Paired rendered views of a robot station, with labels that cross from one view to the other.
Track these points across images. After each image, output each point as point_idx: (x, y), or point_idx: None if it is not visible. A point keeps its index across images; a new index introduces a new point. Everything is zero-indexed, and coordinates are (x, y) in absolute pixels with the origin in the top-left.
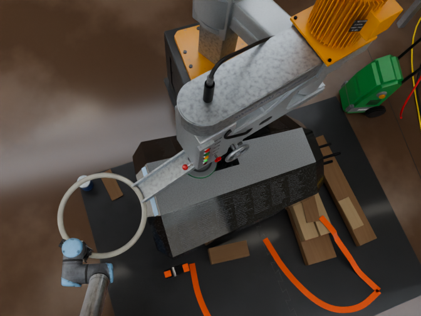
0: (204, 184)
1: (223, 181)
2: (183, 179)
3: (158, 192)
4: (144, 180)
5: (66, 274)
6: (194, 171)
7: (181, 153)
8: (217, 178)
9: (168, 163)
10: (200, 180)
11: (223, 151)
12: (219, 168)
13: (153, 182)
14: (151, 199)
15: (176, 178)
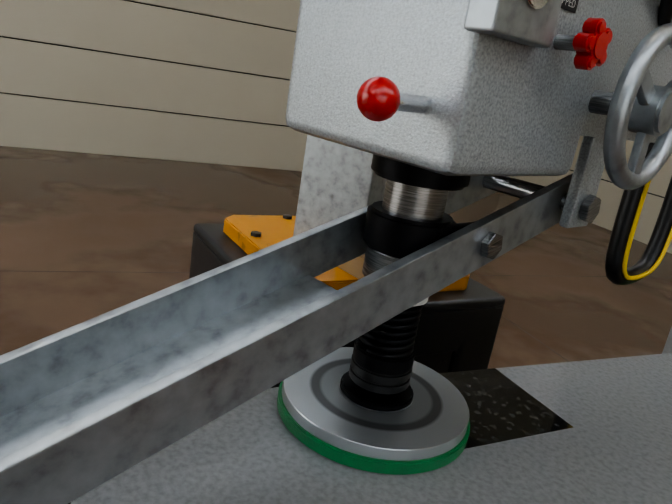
0: (435, 500)
1: (543, 490)
2: (294, 478)
3: (123, 448)
4: (19, 403)
5: None
6: (360, 427)
7: (302, 244)
8: (496, 476)
9: (219, 308)
10: (401, 482)
11: (578, 95)
12: (487, 439)
13: (94, 405)
14: None
15: (285, 323)
